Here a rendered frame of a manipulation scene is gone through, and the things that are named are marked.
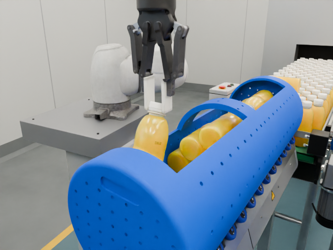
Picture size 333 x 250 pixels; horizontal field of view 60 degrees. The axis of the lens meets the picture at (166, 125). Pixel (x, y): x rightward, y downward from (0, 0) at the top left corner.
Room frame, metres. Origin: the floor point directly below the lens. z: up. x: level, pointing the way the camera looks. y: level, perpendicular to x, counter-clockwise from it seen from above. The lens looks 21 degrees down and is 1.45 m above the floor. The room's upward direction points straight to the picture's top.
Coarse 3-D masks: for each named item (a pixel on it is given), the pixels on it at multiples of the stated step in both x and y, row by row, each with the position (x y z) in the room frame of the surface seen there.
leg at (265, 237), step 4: (272, 216) 1.06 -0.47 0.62; (272, 220) 1.06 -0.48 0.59; (268, 224) 1.06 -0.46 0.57; (272, 224) 1.08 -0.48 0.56; (268, 228) 1.06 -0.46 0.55; (272, 228) 1.09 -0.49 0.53; (264, 232) 1.07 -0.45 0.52; (268, 232) 1.06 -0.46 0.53; (264, 236) 1.07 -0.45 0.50; (268, 236) 1.06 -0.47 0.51; (260, 240) 1.07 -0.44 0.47; (264, 240) 1.06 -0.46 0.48; (268, 240) 1.06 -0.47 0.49; (260, 244) 1.07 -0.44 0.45; (264, 244) 1.06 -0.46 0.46; (268, 244) 1.06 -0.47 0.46; (260, 248) 1.07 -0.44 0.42; (264, 248) 1.06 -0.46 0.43; (268, 248) 1.07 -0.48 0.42
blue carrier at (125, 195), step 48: (240, 96) 1.18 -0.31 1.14; (288, 96) 0.97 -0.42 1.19; (240, 144) 0.58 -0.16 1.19; (96, 192) 0.43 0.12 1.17; (144, 192) 0.37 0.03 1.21; (192, 192) 0.40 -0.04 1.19; (240, 192) 0.50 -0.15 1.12; (96, 240) 0.44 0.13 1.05; (144, 240) 0.37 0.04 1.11; (192, 240) 0.34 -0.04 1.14
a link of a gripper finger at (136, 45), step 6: (132, 30) 0.61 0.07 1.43; (132, 36) 0.61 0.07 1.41; (138, 36) 0.62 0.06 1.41; (132, 42) 0.61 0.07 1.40; (138, 42) 0.62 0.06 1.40; (132, 48) 0.61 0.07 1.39; (138, 48) 0.61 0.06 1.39; (132, 54) 0.61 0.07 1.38; (138, 54) 0.61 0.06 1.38; (132, 60) 0.61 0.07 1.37; (138, 60) 0.61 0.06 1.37; (138, 66) 0.63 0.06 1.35
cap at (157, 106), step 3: (150, 102) 0.59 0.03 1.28; (153, 102) 0.58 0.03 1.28; (156, 102) 0.58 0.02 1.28; (150, 105) 0.58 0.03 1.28; (153, 105) 0.58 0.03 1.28; (156, 105) 0.57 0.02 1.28; (159, 105) 0.57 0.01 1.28; (150, 108) 0.58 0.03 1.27; (153, 108) 0.58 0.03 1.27; (156, 108) 0.57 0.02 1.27; (159, 108) 0.57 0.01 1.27; (159, 111) 0.57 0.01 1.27
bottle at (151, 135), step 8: (152, 112) 0.57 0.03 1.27; (160, 112) 0.57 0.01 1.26; (144, 120) 0.56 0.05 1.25; (152, 120) 0.56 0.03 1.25; (160, 120) 0.56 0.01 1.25; (144, 128) 0.55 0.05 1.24; (152, 128) 0.55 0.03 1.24; (160, 128) 0.55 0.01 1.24; (136, 136) 0.56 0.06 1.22; (144, 136) 0.54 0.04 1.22; (152, 136) 0.54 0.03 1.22; (160, 136) 0.54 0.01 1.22; (136, 144) 0.55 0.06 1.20; (144, 144) 0.54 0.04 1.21; (152, 144) 0.53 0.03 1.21; (160, 144) 0.54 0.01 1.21; (152, 152) 0.53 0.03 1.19; (160, 152) 0.54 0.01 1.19
